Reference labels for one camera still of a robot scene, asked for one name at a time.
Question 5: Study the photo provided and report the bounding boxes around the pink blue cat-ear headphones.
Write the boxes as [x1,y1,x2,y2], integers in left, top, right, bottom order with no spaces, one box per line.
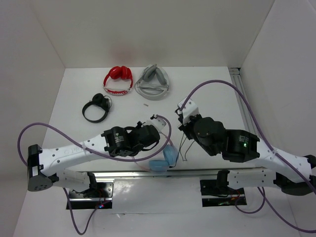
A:
[135,139,178,172]

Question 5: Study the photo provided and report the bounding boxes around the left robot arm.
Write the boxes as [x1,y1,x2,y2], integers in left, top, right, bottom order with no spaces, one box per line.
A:
[27,122,160,192]

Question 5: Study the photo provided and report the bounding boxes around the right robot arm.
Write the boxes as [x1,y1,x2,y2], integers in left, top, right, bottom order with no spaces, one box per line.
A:
[178,114,316,196]

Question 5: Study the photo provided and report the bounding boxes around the black headphones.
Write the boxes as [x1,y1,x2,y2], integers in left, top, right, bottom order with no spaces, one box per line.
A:
[81,93,113,123]

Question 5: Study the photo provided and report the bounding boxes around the grey white headphones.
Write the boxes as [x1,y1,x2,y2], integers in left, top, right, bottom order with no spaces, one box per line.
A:
[134,64,170,101]

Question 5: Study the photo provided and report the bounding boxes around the red headphones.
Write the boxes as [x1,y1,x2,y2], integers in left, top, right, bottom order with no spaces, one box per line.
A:
[103,66,134,96]

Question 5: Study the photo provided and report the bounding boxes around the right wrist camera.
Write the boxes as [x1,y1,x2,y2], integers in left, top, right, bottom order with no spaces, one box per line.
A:
[175,97,199,125]

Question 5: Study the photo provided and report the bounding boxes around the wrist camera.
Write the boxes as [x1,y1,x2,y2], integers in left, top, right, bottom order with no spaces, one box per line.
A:
[175,97,199,125]
[146,115,167,132]

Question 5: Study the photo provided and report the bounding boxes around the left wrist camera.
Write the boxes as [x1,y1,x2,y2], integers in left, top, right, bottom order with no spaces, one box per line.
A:
[146,115,167,132]

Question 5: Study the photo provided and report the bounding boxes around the aluminium front rail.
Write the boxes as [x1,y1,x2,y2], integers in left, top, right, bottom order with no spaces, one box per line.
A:
[74,167,267,180]

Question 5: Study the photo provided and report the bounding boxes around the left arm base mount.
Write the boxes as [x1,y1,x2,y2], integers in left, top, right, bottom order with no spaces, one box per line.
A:
[64,172,114,210]

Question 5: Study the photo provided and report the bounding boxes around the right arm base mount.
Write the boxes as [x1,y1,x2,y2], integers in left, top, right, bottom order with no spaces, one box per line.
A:
[200,180,247,207]

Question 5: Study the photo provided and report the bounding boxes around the aluminium side rail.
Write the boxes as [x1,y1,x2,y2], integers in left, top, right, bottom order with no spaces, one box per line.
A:
[228,68,260,139]

